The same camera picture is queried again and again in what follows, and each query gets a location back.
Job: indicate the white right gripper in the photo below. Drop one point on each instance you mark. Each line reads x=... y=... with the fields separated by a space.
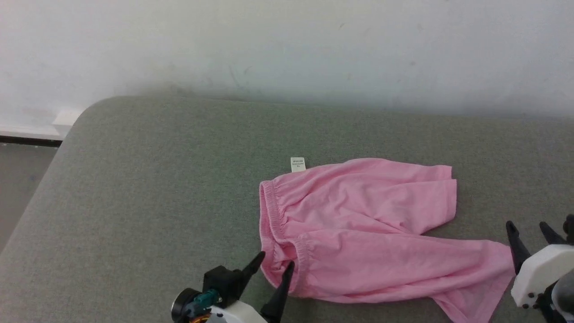
x=540 y=273

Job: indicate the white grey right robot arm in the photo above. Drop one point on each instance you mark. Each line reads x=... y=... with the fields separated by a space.
x=565 y=296

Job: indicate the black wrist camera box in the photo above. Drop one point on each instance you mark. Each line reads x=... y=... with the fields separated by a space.
x=569 y=226
x=224 y=282

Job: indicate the white wall skirting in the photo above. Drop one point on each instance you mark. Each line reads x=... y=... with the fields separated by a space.
x=45 y=123

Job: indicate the pink shorts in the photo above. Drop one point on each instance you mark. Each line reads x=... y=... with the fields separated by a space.
x=367 y=233

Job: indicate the black floor strip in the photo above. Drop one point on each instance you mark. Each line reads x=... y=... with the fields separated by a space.
x=27 y=141

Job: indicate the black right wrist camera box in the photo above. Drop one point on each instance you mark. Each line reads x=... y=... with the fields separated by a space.
x=569 y=226

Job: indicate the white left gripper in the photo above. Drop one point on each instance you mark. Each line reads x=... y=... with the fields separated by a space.
x=240 y=314

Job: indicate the grey fabric sofa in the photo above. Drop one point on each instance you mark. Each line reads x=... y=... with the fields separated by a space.
x=157 y=202

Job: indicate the black left wrist cylinder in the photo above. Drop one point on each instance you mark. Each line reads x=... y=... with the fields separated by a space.
x=184 y=305

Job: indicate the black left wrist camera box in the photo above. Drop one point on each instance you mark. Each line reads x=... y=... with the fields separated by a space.
x=224 y=282

